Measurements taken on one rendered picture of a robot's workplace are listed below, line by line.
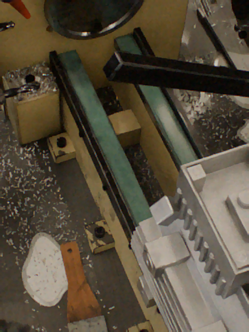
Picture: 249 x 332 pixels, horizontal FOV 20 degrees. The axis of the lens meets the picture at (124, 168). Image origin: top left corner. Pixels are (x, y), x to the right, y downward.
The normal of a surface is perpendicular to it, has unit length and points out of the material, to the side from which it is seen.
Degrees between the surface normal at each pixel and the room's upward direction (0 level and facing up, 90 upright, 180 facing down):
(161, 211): 45
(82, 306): 0
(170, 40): 90
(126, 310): 0
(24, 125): 90
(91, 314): 0
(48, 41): 90
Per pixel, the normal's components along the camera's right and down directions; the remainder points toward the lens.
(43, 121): 0.38, 0.80
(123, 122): 0.05, -0.51
